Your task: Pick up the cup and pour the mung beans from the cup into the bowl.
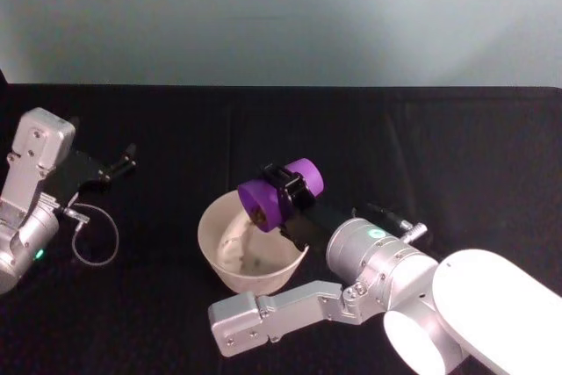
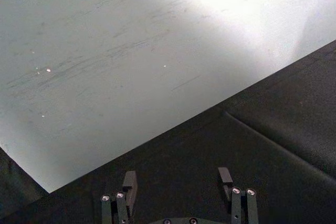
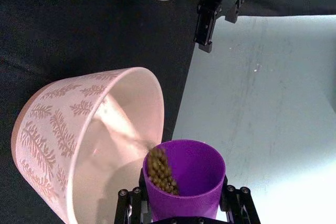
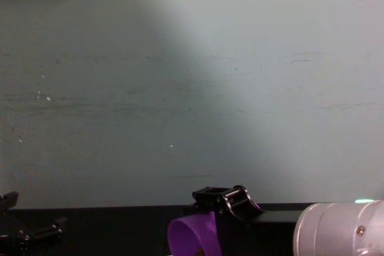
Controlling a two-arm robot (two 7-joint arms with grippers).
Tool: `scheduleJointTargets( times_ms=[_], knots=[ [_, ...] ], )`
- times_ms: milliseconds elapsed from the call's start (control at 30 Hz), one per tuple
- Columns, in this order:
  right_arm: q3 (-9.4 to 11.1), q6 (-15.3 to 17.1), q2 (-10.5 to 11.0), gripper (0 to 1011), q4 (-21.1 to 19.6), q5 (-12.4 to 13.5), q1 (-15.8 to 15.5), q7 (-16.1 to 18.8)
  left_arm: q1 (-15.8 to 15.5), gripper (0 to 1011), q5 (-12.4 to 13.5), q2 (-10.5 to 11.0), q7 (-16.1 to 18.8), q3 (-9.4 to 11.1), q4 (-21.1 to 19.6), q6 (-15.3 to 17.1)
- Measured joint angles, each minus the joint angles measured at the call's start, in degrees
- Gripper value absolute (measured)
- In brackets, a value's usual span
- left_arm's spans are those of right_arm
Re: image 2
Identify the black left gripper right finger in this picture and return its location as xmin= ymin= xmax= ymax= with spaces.
xmin=217 ymin=167 xmax=259 ymax=224

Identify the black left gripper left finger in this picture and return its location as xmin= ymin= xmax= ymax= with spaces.
xmin=101 ymin=170 xmax=138 ymax=224

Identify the black table cloth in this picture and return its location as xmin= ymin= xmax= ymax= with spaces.
xmin=0 ymin=39 xmax=336 ymax=224

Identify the plain pale wall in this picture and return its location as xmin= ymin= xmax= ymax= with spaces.
xmin=0 ymin=0 xmax=336 ymax=194

